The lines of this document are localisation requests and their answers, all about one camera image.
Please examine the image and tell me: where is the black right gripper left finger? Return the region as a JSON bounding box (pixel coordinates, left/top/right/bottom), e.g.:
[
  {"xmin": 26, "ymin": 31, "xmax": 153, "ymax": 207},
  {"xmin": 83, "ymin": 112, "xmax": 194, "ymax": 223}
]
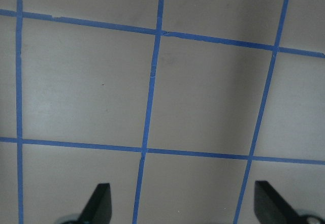
[{"xmin": 77, "ymin": 183, "xmax": 112, "ymax": 224}]

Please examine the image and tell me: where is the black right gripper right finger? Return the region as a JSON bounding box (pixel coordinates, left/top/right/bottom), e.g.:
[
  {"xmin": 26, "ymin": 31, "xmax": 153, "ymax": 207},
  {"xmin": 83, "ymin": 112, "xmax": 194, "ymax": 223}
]
[{"xmin": 254, "ymin": 181, "xmax": 300, "ymax": 224}]

